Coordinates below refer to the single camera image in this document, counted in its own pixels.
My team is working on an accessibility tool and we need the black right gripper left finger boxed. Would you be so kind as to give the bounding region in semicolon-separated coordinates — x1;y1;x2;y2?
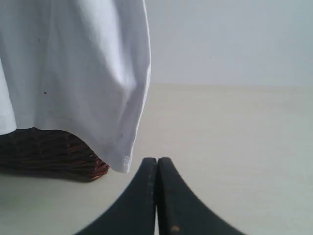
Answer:
78;158;157;235

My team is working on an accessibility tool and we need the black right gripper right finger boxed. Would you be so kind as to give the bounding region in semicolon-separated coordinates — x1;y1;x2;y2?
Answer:
157;157;243;235

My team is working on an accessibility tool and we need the white t-shirt red print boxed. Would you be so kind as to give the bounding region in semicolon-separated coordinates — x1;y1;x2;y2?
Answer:
0;0;151;173

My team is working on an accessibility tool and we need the dark red wicker basket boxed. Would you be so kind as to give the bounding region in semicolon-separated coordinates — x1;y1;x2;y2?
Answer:
0;128;110;182

